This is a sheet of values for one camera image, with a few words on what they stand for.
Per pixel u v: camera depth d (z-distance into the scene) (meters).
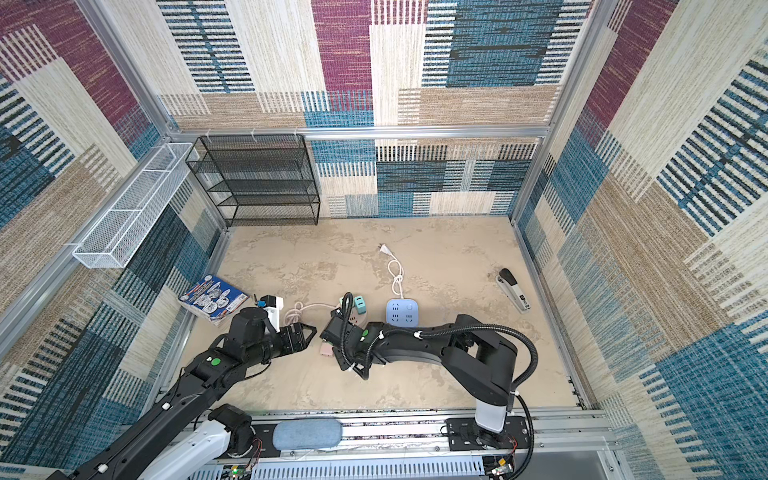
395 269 1.05
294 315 0.92
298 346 0.70
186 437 0.58
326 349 0.87
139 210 0.70
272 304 0.73
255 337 0.62
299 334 0.71
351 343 0.65
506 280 0.98
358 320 0.66
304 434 0.71
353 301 0.71
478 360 0.46
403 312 0.92
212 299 0.96
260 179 1.08
